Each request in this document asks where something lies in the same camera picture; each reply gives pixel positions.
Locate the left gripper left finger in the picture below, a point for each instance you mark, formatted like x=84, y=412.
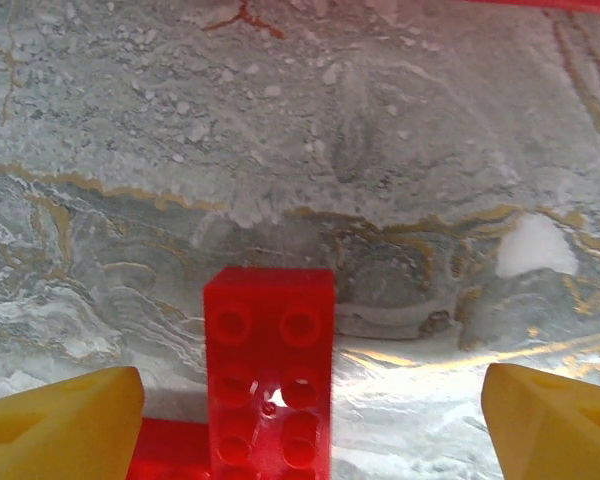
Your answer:
x=55, y=430

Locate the long red lego brick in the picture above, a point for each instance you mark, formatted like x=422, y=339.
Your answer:
x=270, y=360

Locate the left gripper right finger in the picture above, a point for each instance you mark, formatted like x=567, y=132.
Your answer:
x=560, y=435

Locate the red three-compartment bin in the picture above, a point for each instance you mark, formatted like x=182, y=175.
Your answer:
x=555, y=3

